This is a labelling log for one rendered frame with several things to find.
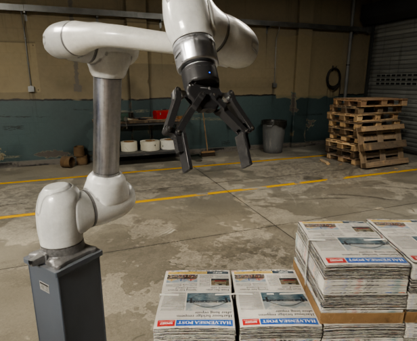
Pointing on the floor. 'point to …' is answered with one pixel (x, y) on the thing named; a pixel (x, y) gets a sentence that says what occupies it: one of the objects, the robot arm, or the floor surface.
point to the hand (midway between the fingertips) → (217, 163)
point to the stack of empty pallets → (348, 126)
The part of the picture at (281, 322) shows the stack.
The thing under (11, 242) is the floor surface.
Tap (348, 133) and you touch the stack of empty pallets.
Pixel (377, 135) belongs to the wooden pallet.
